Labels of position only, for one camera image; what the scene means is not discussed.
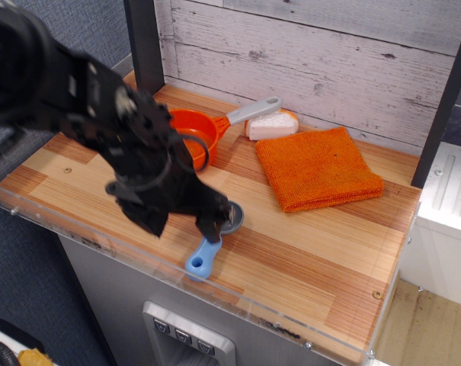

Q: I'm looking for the dark grey left post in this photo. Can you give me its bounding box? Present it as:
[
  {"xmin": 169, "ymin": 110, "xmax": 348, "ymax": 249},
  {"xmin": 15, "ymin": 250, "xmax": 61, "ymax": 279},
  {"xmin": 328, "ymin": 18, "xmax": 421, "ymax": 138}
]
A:
[{"xmin": 123, "ymin": 0, "xmax": 165, "ymax": 95}]

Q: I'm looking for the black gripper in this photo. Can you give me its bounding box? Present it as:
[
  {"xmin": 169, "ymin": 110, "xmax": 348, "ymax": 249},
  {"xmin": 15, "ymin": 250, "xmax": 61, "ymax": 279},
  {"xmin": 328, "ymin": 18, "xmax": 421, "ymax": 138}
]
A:
[{"xmin": 104, "ymin": 144, "xmax": 235, "ymax": 245}]

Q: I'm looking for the blue and grey scoop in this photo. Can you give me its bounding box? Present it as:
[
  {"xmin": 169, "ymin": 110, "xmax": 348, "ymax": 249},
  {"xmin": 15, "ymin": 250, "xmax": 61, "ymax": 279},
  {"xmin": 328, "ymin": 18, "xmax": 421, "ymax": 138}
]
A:
[{"xmin": 185, "ymin": 201, "xmax": 245, "ymax": 281}]

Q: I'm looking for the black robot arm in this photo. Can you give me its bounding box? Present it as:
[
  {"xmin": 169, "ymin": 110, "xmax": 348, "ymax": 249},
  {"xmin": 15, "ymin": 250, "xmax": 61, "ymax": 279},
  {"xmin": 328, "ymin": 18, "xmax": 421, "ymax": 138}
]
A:
[{"xmin": 0, "ymin": 1, "xmax": 232, "ymax": 243}]

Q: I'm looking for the clear acrylic table guard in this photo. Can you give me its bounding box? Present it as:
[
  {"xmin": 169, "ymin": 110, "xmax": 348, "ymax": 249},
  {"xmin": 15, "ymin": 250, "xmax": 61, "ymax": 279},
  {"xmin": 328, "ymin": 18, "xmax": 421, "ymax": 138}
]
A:
[{"xmin": 0, "ymin": 55, "xmax": 421, "ymax": 366}]

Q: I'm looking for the dark grey right post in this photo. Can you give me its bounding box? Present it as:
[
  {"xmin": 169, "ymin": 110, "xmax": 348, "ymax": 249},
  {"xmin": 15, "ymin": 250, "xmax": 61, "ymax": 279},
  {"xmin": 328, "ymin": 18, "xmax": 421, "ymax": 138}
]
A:
[{"xmin": 411, "ymin": 42, "xmax": 461, "ymax": 188}]

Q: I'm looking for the grey toy fridge cabinet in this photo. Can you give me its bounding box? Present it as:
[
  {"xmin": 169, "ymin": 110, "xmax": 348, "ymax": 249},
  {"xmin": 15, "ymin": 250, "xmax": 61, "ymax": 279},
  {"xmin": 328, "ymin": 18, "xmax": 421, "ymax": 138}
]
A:
[{"xmin": 57, "ymin": 233, "xmax": 341, "ymax": 366}]

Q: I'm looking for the black corrugated cable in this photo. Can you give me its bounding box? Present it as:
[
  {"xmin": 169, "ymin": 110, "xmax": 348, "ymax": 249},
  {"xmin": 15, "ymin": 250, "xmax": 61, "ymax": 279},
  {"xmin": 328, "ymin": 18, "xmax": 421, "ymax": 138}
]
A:
[{"xmin": 0, "ymin": 341, "xmax": 21, "ymax": 366}]

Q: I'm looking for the white toy sink unit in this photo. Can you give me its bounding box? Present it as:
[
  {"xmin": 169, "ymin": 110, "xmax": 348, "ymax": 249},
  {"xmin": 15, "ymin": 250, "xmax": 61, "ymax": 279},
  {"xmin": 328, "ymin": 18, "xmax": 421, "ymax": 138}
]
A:
[{"xmin": 399, "ymin": 143, "xmax": 461, "ymax": 304}]

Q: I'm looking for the dark grey post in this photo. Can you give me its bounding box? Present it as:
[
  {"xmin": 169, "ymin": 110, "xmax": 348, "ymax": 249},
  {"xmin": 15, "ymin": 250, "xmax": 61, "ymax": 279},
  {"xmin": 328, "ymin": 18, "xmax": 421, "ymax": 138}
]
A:
[
  {"xmin": 411, "ymin": 42, "xmax": 461, "ymax": 188},
  {"xmin": 123, "ymin": 0, "xmax": 165, "ymax": 95}
]

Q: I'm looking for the orange folded cloth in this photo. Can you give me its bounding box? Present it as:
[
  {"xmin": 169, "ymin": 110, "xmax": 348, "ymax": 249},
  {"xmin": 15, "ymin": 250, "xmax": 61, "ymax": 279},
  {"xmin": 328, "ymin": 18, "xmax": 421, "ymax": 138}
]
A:
[{"xmin": 255, "ymin": 127, "xmax": 384, "ymax": 213}]

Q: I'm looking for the orange pot with grey handle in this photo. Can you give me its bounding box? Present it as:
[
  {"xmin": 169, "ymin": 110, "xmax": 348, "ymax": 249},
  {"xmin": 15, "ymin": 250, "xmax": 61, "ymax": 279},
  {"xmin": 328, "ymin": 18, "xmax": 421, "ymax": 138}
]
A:
[{"xmin": 170, "ymin": 96, "xmax": 283, "ymax": 171}]

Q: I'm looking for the white and orange cheese wedge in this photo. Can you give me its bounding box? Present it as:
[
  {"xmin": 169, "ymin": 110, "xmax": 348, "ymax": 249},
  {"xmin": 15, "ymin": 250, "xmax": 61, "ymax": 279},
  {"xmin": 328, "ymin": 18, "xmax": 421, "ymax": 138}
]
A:
[{"xmin": 245, "ymin": 108, "xmax": 299, "ymax": 141}]

